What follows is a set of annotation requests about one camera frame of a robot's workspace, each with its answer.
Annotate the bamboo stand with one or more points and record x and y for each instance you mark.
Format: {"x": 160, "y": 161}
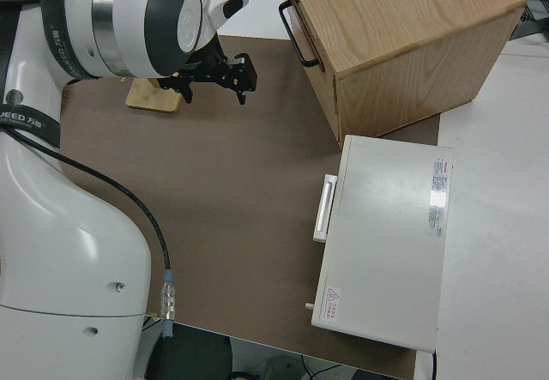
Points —
{"x": 150, "y": 97}

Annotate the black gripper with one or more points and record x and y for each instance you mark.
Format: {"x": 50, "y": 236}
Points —
{"x": 210, "y": 69}

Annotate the black mesh object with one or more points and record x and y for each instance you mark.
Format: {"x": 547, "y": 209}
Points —
{"x": 532, "y": 15}

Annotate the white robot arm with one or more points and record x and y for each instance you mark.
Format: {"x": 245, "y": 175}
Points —
{"x": 64, "y": 247}

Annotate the wooden cabinet box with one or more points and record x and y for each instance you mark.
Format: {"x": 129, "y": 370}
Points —
{"x": 407, "y": 32}

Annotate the brown table mat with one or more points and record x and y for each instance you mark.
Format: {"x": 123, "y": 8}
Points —
{"x": 236, "y": 182}

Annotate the white toaster oven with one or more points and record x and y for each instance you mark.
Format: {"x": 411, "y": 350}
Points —
{"x": 386, "y": 234}

